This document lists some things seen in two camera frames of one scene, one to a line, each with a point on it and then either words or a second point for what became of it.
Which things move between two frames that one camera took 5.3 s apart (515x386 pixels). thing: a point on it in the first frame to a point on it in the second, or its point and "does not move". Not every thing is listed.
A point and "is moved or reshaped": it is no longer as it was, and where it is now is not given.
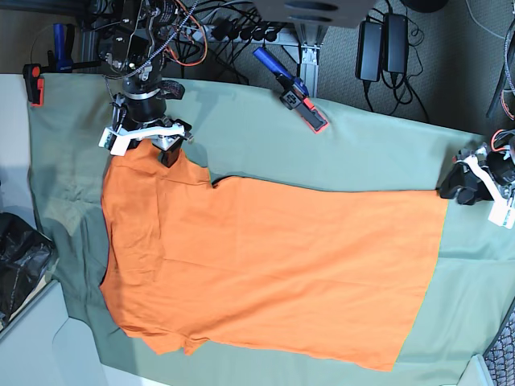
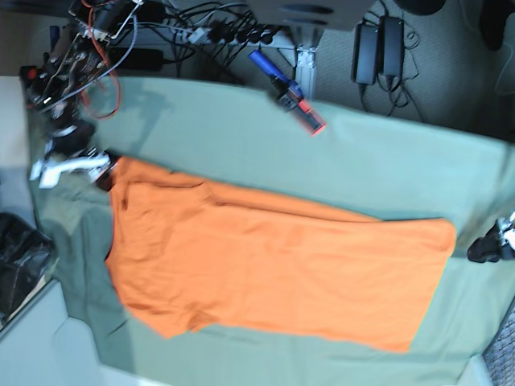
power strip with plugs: (240, 30) does not move
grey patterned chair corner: (500, 355) does not move
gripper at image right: (458, 175) to (498, 243)
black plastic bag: (26, 250) does not move
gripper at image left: (147, 119) to (69, 145)
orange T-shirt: (335, 273) is moved or reshaped
